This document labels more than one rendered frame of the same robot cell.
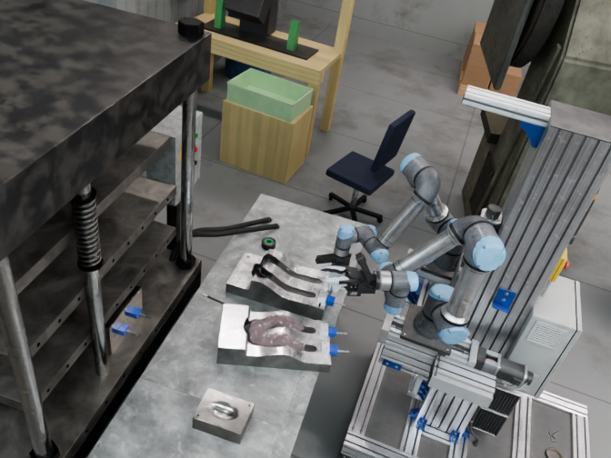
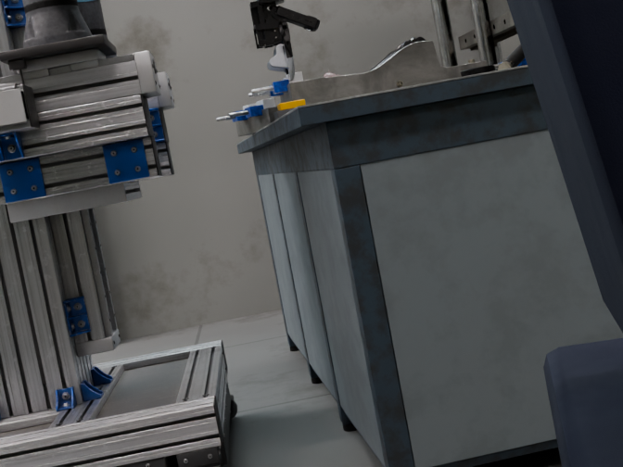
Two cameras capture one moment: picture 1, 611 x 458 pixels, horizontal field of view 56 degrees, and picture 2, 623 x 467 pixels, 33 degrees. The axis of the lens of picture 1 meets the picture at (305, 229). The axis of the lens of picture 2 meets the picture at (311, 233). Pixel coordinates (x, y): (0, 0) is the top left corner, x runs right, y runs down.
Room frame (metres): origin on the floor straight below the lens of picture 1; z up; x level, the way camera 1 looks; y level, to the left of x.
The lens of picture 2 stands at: (4.68, -0.95, 0.70)
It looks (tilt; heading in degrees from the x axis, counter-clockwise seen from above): 4 degrees down; 164
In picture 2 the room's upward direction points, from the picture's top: 11 degrees counter-clockwise
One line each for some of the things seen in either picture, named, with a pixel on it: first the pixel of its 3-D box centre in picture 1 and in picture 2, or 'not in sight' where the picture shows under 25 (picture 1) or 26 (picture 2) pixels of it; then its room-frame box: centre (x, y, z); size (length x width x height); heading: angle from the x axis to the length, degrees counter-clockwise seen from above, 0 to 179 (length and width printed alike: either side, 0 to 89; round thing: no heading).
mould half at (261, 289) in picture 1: (282, 280); (379, 79); (2.12, 0.07, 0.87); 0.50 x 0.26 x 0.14; 80
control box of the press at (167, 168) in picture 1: (174, 236); not in sight; (2.45, 0.72, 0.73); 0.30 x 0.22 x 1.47; 170
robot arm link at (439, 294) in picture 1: (441, 302); (78, 8); (1.80, -0.62, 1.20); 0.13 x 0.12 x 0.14; 12
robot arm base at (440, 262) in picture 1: (449, 253); (55, 26); (2.29, -0.74, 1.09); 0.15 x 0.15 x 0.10
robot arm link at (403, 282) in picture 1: (402, 282); not in sight; (1.62, -0.39, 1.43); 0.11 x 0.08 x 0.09; 102
